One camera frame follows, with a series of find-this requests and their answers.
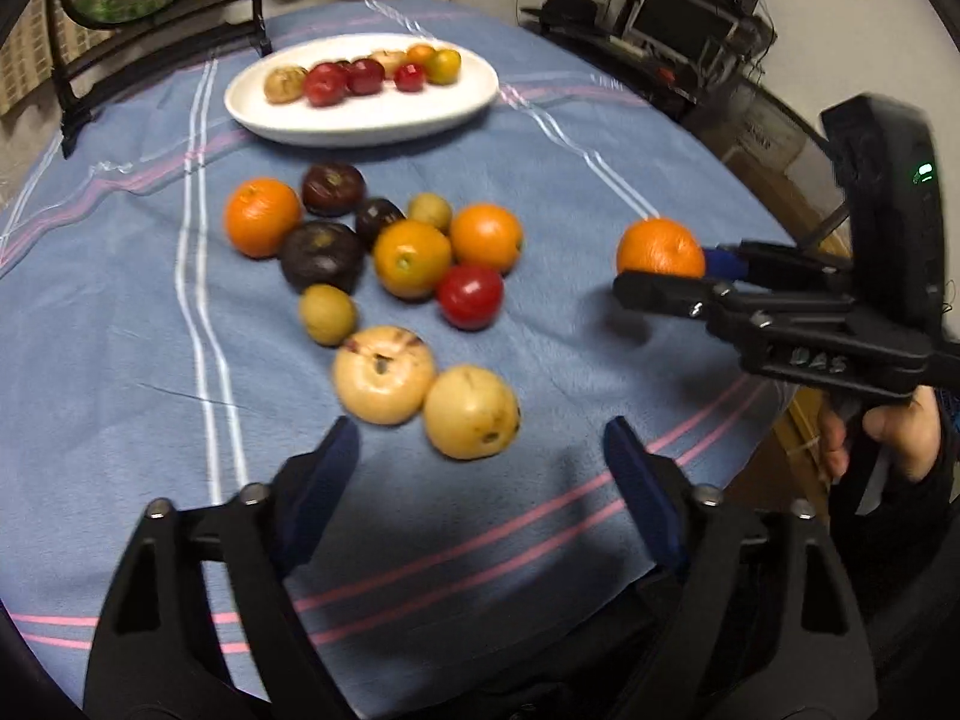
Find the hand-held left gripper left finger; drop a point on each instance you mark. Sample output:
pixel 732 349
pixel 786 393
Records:
pixel 322 480

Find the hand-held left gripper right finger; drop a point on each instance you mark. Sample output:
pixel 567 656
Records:
pixel 645 487

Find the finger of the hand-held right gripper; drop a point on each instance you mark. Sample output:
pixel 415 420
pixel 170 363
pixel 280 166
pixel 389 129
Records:
pixel 660 290
pixel 718 262

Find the tan round pear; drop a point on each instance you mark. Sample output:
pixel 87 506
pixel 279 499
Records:
pixel 384 375
pixel 471 412

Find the large dark purple passionfruit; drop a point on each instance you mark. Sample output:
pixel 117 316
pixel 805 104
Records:
pixel 322 256

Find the yellow-orange mandarin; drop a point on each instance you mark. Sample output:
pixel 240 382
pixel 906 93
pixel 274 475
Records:
pixel 412 258

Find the large orange mandarin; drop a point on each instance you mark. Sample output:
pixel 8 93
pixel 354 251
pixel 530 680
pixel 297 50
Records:
pixel 262 217

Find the dark purple wrinkled passionfruit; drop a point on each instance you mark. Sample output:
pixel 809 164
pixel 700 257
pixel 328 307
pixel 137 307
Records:
pixel 333 188

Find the green-yellow mandarin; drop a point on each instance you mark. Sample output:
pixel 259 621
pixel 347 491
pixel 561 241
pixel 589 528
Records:
pixel 443 67

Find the small red plum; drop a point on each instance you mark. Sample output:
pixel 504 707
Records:
pixel 409 77

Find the small orange mandarin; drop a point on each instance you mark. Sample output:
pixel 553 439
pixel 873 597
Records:
pixel 420 54

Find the white oval plate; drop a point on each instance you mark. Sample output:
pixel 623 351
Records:
pixel 360 120

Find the peach-tan round pear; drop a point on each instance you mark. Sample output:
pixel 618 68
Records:
pixel 390 58

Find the large tan spotted pear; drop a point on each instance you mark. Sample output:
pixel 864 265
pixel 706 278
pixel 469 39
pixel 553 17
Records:
pixel 285 85

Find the person's right forearm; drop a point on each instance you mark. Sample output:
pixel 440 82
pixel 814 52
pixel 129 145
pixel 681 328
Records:
pixel 926 525

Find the person's right hand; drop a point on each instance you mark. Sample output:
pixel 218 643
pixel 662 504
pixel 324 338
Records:
pixel 904 431

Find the black mesh chair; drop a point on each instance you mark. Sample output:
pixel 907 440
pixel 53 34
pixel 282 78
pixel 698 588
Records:
pixel 765 127

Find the black media desk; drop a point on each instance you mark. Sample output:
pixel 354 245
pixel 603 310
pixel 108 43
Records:
pixel 622 60

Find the computer monitor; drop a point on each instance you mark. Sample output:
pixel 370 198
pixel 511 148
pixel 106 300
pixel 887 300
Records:
pixel 679 19

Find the blue plaid tablecloth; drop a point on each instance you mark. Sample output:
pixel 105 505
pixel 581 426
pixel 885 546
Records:
pixel 112 330

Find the black hat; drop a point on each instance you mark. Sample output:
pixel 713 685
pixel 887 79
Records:
pixel 566 9

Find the beige checked curtain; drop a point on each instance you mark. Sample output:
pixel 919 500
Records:
pixel 30 52

